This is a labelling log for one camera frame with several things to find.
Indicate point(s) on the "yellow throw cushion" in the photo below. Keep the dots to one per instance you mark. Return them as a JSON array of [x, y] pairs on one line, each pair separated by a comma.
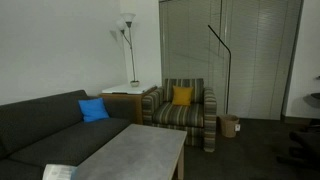
[[182, 96]]

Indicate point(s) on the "striped upholstered armchair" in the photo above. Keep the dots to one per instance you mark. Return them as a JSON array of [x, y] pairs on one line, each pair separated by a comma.
[[180, 115]]

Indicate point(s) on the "wooden side table white top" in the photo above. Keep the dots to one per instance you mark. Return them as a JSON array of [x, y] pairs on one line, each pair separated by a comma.
[[128, 100]]

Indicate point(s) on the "black arc floor lamp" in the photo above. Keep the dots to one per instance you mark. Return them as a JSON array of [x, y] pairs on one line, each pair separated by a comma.
[[229, 83]]

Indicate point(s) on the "blue throw cushion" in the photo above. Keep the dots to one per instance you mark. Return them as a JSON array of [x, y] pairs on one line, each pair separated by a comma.
[[93, 110]]

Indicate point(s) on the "woven wicker waste basket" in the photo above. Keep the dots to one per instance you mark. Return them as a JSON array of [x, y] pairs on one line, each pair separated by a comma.
[[228, 126]]

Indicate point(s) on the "white two-shade floor lamp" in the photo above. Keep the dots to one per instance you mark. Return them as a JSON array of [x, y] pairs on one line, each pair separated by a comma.
[[128, 16]]

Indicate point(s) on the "white tag on basket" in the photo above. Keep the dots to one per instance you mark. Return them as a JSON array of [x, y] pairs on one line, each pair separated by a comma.
[[237, 127]]

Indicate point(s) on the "grey window blinds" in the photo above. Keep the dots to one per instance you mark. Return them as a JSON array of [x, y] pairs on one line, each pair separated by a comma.
[[260, 60]]

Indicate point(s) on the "dark grey fabric sofa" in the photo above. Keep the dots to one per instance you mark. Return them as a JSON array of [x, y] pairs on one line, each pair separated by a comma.
[[50, 133]]

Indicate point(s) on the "black office chair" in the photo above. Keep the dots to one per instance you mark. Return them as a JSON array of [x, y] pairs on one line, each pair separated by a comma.
[[305, 143]]

